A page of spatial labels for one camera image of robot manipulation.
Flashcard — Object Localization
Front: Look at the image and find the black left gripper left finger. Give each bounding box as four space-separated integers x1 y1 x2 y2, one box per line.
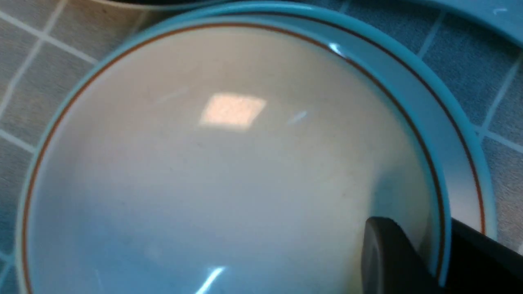
362 216 443 294

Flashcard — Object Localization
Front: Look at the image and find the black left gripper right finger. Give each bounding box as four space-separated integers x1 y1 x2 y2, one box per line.
445 219 523 294

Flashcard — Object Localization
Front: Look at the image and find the thin-rimmed white bowl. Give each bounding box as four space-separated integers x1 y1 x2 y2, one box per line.
16 16 450 294

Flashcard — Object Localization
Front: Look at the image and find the thin-rimmed white plate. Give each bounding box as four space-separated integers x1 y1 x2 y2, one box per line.
136 1 498 240

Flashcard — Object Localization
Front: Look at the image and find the black-rimmed white bowl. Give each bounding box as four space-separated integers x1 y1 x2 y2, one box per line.
97 0 226 11

